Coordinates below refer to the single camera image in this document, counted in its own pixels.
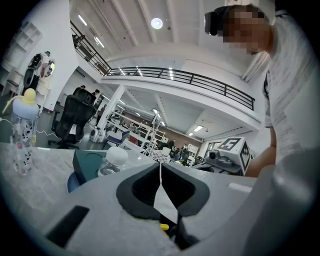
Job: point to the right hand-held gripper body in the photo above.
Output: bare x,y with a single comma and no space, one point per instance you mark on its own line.
235,152

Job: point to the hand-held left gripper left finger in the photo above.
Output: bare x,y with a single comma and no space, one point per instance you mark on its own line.
105,205

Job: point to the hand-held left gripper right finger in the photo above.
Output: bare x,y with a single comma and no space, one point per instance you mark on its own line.
215,200

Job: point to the dark blue drawer box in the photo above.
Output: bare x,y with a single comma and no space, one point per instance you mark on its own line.
85,167

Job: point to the yellow toy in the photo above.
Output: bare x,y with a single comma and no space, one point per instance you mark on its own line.
164,226

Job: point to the person's right forearm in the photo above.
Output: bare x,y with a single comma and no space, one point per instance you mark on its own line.
262,162

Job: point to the blue plate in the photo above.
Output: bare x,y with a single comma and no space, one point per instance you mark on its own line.
72,183

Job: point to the glass jar white lid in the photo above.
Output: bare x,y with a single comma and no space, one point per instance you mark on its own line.
115,157

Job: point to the blue chair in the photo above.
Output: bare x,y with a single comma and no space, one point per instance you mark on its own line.
118,137

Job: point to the checkered tablecloth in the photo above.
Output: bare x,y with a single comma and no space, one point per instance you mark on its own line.
160,156

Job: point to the white rounded machine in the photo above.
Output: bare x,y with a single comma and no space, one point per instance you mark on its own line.
96,135

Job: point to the white shelf rack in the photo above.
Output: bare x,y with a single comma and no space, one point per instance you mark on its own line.
153,137

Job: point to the black balcony railing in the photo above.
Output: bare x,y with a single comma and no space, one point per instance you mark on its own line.
192,79

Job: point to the person in white shirt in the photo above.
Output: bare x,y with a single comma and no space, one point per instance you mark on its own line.
292,87

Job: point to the black office chair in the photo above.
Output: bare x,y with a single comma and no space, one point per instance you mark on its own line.
72,117

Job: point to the white column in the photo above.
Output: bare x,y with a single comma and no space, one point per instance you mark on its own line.
112,105

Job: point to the clear water bottle yellow cap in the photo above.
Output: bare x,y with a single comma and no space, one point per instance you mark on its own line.
23,130

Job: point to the person's head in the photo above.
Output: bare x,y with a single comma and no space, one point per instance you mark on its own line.
247,27

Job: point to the round ceiling lamp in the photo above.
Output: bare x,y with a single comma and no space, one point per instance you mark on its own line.
156,23

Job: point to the black head-worn camera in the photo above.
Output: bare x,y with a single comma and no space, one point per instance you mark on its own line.
213,21

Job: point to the white wall shelving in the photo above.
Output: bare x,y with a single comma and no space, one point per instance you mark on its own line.
25,37

